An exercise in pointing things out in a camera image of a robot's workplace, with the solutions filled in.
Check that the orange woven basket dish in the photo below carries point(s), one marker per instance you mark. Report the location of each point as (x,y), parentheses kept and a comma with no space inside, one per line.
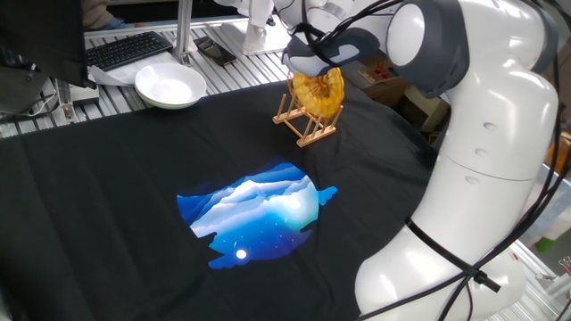
(321,96)

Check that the wooden peg dish rack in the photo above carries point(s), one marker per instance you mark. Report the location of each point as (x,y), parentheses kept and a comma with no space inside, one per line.
(314,138)

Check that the colourful paint set box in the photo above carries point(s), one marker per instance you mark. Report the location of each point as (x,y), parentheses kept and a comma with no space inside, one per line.
(379,72)

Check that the black smartphone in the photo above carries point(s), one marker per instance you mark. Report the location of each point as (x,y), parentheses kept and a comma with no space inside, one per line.
(216,51)

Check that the white bowl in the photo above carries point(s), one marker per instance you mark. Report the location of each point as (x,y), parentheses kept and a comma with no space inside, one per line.
(169,84)

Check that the brown cardboard box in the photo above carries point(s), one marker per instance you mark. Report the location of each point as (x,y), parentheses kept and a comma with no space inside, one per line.
(424,111)

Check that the black cloth with blue print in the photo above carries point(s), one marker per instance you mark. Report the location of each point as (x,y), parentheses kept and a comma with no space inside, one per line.
(111,200)

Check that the white paper sheet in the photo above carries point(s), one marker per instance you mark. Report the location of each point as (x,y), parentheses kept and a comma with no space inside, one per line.
(111,76)

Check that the black keyboard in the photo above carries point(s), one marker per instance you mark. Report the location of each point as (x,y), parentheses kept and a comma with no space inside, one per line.
(125,50)

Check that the person in brown top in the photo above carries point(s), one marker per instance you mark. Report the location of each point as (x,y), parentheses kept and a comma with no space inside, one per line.
(96,13)

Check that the grey monitor base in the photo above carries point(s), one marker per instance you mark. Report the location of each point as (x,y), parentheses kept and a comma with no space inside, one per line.
(22,93)

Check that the green plastic object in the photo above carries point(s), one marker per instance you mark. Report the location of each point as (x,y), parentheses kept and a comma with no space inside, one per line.
(545,245)

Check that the black monitor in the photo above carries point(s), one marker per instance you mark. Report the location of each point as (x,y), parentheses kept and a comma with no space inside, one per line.
(40,35)

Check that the metal base plate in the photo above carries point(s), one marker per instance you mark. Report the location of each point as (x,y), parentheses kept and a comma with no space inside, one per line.
(276,44)

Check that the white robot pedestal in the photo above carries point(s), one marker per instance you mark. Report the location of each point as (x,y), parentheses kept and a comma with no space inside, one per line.
(259,31)

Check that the aluminium extrusion post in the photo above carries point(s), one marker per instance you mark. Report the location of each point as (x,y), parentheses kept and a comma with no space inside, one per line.
(184,27)

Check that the small aluminium bracket post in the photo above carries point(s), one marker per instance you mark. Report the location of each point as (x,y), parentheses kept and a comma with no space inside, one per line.
(67,107)

